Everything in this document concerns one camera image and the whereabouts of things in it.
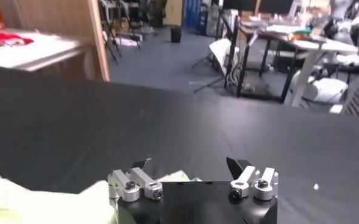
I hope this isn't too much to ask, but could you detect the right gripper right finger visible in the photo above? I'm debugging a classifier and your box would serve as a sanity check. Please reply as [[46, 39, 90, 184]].
[[226, 156, 280, 201]]

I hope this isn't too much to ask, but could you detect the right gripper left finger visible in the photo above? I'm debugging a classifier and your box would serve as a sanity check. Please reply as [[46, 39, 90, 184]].
[[107, 157, 164, 208]]

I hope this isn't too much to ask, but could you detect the light green shirt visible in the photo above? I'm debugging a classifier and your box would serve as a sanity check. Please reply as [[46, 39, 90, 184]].
[[0, 169, 203, 224]]

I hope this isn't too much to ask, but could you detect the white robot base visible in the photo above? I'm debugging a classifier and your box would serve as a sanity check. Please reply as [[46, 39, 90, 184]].
[[291, 69, 349, 105]]

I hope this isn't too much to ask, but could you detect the black table cover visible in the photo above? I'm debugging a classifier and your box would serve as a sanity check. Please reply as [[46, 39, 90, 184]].
[[0, 63, 359, 224]]

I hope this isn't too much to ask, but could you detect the white standing desk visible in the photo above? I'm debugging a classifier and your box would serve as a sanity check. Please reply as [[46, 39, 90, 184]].
[[257, 29, 359, 108]]

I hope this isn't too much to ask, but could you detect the black trash bin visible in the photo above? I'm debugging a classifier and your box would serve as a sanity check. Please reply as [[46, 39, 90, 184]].
[[170, 26, 183, 44]]

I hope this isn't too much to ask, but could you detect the green yellow cloth bundle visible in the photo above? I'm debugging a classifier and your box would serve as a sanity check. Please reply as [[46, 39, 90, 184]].
[[290, 29, 314, 42]]

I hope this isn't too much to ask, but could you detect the white side table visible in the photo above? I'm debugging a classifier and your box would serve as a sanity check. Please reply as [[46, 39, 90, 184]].
[[0, 27, 90, 72]]

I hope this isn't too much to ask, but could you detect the black monitor on stand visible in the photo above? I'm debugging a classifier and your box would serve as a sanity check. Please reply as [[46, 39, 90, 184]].
[[222, 0, 258, 12]]

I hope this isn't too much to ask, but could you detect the white humanoid robot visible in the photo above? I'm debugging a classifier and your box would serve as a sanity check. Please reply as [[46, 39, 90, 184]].
[[322, 0, 359, 47]]

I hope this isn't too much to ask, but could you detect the red folded shirt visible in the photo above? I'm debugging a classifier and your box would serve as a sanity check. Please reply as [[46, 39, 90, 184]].
[[0, 32, 35, 53]]

